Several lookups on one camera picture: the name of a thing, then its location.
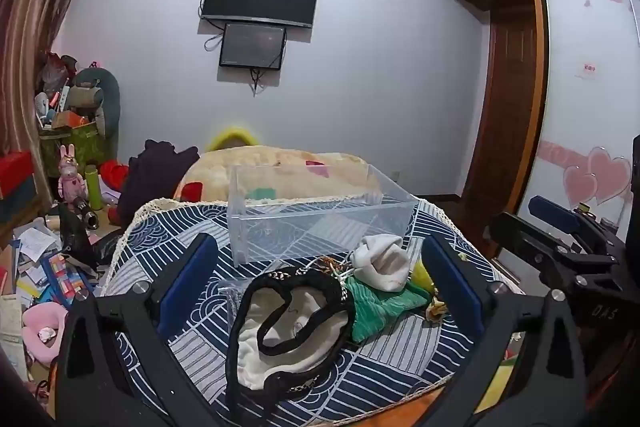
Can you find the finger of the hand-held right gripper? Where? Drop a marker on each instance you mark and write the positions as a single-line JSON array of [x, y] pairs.
[[550, 212], [530, 239]]

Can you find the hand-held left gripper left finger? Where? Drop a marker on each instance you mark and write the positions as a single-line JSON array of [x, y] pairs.
[[192, 279]]

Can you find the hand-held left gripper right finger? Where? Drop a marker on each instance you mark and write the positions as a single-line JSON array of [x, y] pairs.
[[452, 279]]

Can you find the black and white underwear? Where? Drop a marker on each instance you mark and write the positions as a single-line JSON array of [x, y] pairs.
[[295, 332]]

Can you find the yellow soft item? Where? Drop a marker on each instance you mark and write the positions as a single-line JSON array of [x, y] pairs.
[[422, 279]]

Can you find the white rolled sock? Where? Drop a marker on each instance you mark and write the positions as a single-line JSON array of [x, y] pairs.
[[382, 264]]

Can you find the green knitted cloth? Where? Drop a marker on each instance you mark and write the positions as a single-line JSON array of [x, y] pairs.
[[385, 309]]

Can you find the white sliding door with hearts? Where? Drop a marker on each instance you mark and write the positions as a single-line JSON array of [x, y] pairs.
[[585, 117]]

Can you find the blue white patterned bed cover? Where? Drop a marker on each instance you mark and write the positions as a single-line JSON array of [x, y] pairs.
[[400, 372]]

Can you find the dark purple garment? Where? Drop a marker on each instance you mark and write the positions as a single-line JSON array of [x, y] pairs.
[[150, 179]]

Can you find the black bag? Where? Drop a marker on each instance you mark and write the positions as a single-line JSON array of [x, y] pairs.
[[80, 242]]

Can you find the colourful patterned box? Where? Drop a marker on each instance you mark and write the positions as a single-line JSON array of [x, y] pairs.
[[67, 279]]

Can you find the red plush toy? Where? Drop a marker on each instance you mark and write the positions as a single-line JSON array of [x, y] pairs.
[[114, 174]]

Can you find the green bottle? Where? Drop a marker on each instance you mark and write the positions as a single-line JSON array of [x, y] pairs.
[[93, 187]]

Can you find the beige printed blanket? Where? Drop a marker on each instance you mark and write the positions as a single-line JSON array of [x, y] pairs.
[[280, 167]]

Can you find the clear plastic storage box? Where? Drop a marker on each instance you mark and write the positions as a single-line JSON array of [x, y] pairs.
[[320, 212]]

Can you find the wooden wardrobe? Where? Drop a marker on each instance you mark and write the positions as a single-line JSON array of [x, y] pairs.
[[505, 72]]

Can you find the yellow plush item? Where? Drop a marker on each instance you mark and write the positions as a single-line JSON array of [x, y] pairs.
[[234, 138]]

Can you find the pink plush slipper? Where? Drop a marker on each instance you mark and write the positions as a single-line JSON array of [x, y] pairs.
[[42, 332]]

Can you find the pink rabbit doll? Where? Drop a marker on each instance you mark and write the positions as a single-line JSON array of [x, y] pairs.
[[71, 177]]

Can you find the pile of papers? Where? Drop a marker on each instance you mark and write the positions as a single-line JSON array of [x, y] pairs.
[[30, 252]]

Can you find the green storage bin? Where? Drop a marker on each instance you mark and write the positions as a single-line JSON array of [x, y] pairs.
[[82, 147]]

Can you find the red box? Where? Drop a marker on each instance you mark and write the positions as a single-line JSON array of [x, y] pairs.
[[17, 174]]

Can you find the striped brown curtain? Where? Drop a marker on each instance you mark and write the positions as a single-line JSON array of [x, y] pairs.
[[35, 32]]

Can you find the black camera lens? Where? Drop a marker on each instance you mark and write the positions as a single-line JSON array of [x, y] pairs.
[[86, 212]]

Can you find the small wall-mounted black screen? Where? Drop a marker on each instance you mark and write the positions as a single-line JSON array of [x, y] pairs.
[[252, 46]]

